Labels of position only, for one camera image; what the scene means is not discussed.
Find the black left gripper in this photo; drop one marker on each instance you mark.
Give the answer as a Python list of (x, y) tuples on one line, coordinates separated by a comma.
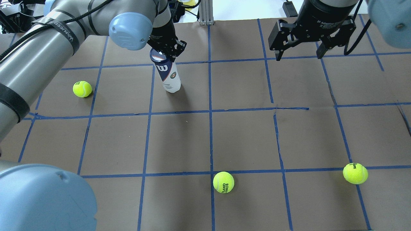
[(162, 36)]

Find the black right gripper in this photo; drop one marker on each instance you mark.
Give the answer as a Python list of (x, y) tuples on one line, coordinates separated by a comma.
[(316, 17)]

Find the tennis ball can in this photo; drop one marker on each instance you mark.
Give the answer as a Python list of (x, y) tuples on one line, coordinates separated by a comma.
[(168, 74)]

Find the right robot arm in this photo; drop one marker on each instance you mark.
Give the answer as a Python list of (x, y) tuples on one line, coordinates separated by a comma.
[(392, 18)]

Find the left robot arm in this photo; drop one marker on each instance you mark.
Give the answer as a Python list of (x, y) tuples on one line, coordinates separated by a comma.
[(40, 197)]

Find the tennis ball near left gripper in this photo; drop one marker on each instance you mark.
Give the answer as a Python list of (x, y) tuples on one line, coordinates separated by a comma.
[(82, 89)]

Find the Roland Garros tennis ball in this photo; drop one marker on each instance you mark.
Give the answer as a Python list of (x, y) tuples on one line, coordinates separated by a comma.
[(223, 182)]

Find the Wilson tennis ball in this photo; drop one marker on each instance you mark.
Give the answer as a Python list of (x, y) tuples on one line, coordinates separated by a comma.
[(355, 173)]

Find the black power adapter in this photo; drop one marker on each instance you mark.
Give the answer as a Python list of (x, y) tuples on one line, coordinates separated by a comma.
[(289, 9)]

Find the aluminium frame post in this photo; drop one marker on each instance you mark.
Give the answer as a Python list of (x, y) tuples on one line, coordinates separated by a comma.
[(205, 10)]

